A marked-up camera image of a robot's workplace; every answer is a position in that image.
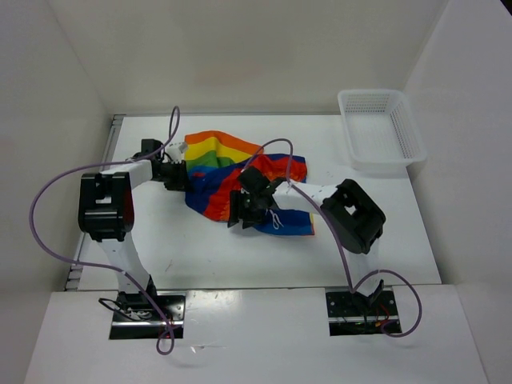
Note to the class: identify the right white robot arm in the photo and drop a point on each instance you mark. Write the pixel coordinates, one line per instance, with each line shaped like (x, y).
(354, 219)

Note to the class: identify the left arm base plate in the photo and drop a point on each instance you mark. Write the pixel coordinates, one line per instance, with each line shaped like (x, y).
(139, 320)

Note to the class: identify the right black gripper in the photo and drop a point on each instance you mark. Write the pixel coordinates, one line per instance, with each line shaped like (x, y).
(236, 198)

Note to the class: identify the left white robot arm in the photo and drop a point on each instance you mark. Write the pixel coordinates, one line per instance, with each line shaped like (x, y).
(106, 214)

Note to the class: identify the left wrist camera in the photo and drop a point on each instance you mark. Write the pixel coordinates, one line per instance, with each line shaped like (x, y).
(176, 151)

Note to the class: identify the rainbow striped shorts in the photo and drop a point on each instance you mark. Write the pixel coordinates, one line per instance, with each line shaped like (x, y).
(214, 160)

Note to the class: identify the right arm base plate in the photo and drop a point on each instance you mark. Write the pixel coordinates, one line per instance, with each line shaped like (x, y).
(348, 316)

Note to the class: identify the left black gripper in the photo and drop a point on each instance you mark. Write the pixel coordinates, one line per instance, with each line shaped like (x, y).
(181, 180)

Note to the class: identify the white plastic basket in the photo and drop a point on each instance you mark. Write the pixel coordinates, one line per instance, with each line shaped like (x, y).
(381, 134)

